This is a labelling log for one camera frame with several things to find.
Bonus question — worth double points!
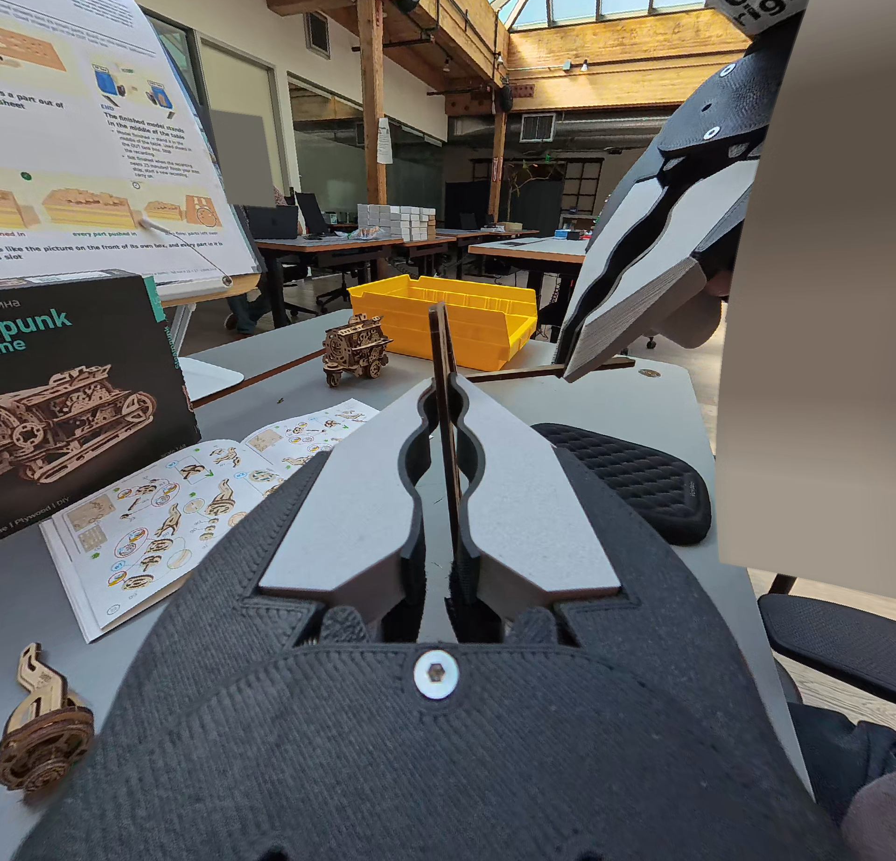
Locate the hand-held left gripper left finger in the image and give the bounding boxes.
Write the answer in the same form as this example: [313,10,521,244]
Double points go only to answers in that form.
[258,378,438,643]

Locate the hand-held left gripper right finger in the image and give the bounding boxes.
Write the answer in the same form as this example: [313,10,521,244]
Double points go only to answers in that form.
[447,375,624,643]

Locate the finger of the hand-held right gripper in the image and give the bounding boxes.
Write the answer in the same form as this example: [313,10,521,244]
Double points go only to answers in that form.
[562,160,763,384]
[554,148,676,365]

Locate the wooden stick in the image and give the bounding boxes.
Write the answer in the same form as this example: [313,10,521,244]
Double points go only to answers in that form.
[465,356,637,385]

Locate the wooden vehicle model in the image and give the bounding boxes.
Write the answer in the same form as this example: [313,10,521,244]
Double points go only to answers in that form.
[322,315,393,388]

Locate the dark model kit box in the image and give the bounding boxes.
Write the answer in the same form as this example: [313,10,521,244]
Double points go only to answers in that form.
[0,269,203,540]

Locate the wooden-edged desk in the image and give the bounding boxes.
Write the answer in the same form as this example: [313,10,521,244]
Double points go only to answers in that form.
[468,237,592,295]
[255,234,459,330]

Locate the black wrist rest pad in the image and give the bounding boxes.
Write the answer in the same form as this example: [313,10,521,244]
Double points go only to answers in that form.
[532,422,714,547]

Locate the indoor plant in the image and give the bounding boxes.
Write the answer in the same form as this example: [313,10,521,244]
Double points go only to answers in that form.
[504,157,561,218]

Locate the yellow plastic bin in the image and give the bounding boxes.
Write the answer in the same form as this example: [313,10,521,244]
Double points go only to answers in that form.
[348,274,539,372]

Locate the instruction booklet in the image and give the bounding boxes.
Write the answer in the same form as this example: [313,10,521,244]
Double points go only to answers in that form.
[41,398,380,644]

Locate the stack of white boxes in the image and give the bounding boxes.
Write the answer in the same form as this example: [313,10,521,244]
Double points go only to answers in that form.
[357,203,438,240]

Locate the wooden pillar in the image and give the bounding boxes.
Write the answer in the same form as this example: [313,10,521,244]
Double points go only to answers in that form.
[356,0,389,207]

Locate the black laptop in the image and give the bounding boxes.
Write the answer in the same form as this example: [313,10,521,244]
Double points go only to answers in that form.
[241,204,302,240]

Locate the black office chair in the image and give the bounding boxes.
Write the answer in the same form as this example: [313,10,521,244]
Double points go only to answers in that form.
[759,591,896,694]

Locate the small wooden gear assembly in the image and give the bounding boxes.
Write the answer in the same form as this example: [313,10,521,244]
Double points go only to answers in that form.
[0,643,95,795]

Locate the person's dark trousers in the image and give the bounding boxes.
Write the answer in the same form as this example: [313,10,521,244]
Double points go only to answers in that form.
[787,700,896,861]

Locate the instruction board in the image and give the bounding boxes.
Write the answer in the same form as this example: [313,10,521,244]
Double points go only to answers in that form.
[0,0,263,309]

